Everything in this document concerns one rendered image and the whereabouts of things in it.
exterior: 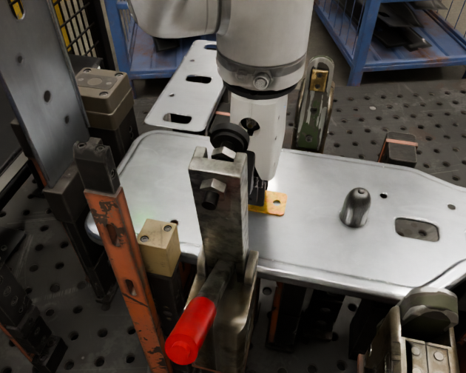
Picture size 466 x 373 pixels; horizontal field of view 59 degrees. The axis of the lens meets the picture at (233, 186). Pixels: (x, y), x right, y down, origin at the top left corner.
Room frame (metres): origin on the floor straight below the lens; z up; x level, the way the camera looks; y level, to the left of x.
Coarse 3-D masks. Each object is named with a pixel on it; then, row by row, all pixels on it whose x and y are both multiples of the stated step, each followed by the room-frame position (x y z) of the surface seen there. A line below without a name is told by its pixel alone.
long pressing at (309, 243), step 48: (144, 144) 0.47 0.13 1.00; (192, 144) 0.47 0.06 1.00; (144, 192) 0.38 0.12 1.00; (288, 192) 0.38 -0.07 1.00; (336, 192) 0.38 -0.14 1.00; (384, 192) 0.38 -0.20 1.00; (432, 192) 0.38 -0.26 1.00; (96, 240) 0.30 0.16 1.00; (192, 240) 0.30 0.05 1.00; (288, 240) 0.30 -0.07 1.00; (336, 240) 0.30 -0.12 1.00; (384, 240) 0.30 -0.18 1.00; (336, 288) 0.23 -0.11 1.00; (384, 288) 0.23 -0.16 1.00
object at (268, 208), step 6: (270, 192) 0.37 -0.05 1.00; (276, 192) 0.37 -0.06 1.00; (270, 198) 0.36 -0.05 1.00; (276, 198) 0.36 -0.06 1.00; (282, 198) 0.36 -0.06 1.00; (264, 204) 0.35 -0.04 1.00; (270, 204) 0.35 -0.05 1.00; (282, 204) 0.35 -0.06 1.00; (252, 210) 0.34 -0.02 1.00; (258, 210) 0.34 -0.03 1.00; (264, 210) 0.34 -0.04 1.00; (270, 210) 0.34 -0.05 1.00; (276, 210) 0.34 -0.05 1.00; (282, 210) 0.34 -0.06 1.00
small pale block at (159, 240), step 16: (144, 224) 0.27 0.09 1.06; (160, 224) 0.27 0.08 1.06; (176, 224) 0.27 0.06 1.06; (144, 240) 0.25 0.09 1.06; (160, 240) 0.25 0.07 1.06; (176, 240) 0.26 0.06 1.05; (144, 256) 0.24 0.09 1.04; (160, 256) 0.24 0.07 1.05; (176, 256) 0.26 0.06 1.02; (160, 272) 0.24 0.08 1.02; (176, 272) 0.26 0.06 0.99; (160, 288) 0.25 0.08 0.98; (176, 288) 0.25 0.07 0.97; (160, 304) 0.25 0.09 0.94; (176, 304) 0.24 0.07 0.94; (176, 320) 0.24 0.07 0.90; (176, 368) 0.25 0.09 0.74; (192, 368) 0.26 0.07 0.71
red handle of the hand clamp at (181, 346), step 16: (224, 272) 0.20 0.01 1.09; (208, 288) 0.17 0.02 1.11; (224, 288) 0.18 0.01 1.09; (192, 304) 0.15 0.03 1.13; (208, 304) 0.15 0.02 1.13; (192, 320) 0.13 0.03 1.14; (208, 320) 0.13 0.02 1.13; (176, 336) 0.11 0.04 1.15; (192, 336) 0.11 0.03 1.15; (176, 352) 0.10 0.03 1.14; (192, 352) 0.11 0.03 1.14
